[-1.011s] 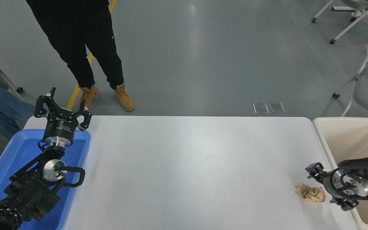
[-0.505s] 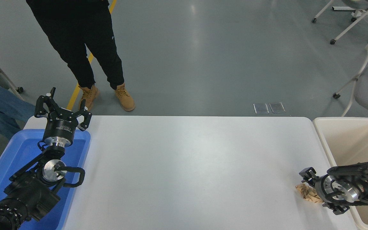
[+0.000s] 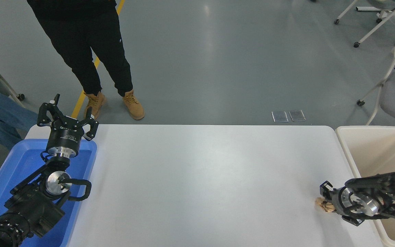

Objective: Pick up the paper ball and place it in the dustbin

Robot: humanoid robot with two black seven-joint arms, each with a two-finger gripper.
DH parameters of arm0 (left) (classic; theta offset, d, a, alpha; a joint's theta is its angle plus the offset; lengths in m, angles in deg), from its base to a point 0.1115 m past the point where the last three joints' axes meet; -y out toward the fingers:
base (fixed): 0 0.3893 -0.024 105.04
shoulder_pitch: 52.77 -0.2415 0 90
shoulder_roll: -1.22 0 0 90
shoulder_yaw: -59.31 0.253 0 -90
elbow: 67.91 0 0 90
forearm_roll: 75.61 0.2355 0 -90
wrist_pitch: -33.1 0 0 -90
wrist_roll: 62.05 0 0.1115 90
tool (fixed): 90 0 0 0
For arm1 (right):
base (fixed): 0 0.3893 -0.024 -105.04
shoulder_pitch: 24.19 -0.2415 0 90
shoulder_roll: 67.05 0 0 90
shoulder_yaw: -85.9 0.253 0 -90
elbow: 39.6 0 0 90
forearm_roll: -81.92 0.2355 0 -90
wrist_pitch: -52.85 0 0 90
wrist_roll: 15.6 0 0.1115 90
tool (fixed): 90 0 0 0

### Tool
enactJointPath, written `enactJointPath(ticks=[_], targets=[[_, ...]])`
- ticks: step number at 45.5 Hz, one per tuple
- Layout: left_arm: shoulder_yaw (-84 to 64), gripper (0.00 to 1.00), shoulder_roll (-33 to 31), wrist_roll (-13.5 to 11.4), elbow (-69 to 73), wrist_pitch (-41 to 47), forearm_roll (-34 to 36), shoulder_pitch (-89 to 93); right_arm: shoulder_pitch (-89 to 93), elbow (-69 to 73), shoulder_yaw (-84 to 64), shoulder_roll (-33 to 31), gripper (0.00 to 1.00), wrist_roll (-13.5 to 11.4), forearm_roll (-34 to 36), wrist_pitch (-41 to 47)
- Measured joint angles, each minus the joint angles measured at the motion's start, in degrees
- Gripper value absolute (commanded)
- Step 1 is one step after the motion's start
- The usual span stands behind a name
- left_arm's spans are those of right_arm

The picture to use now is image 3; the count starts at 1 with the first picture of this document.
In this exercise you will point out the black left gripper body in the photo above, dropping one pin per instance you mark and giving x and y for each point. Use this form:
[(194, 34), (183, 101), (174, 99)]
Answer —
[(64, 137)]

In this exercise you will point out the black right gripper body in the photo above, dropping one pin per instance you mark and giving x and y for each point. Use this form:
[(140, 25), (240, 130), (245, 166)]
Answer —
[(336, 202)]

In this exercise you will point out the tan paper ball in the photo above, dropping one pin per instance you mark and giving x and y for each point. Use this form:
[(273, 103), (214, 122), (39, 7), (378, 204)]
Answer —
[(323, 205)]

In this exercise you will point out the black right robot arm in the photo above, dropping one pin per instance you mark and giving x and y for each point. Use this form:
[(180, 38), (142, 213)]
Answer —
[(389, 181)]

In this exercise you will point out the grey chair with casters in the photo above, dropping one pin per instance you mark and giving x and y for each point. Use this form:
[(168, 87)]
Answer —
[(10, 90)]

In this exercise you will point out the seated person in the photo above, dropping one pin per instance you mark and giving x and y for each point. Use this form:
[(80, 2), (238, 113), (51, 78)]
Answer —
[(2, 113)]

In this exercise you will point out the blue plastic tray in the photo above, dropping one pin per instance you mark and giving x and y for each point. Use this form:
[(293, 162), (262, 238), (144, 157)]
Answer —
[(22, 164)]

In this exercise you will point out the large pale bin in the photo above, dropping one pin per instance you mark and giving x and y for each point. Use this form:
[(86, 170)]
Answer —
[(372, 154)]

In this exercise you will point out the standing person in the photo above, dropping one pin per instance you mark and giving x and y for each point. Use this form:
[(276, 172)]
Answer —
[(81, 51)]

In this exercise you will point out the clear floor plate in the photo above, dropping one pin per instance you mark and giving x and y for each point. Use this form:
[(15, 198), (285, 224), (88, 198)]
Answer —
[(297, 115), (280, 116)]

